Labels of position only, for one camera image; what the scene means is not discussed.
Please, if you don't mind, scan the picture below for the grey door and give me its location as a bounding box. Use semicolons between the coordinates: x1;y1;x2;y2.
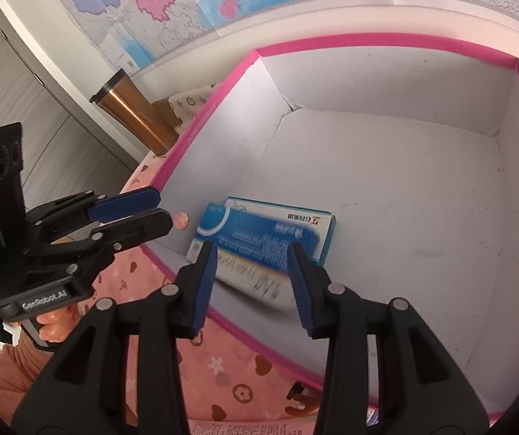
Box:
0;4;147;218

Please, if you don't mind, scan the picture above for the person's left hand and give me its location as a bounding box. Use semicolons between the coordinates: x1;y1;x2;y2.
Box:
36;303;79;343

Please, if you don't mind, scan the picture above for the blue and white medicine box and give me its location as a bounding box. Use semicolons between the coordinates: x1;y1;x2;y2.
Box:
186;197;336;313

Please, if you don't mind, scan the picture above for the pink cardboard box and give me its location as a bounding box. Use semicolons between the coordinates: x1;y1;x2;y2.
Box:
144;33;519;422

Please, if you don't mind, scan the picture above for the copper tumbler with black lid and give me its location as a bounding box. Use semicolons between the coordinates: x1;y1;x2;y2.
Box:
90;69;179;157

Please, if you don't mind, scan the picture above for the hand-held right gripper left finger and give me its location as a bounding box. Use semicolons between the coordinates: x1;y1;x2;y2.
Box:
11;240;219;435

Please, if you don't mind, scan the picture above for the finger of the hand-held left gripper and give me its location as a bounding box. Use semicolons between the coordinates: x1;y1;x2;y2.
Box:
32;208;174;287
26;187;161;237

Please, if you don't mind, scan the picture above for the pink printed cloth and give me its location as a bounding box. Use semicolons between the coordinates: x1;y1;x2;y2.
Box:
91;84;333;435

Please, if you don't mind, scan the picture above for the white patterned cloth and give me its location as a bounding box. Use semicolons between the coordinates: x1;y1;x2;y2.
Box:
169;82;221;128

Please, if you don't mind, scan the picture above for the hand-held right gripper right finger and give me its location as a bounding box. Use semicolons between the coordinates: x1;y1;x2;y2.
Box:
287;241;491;435

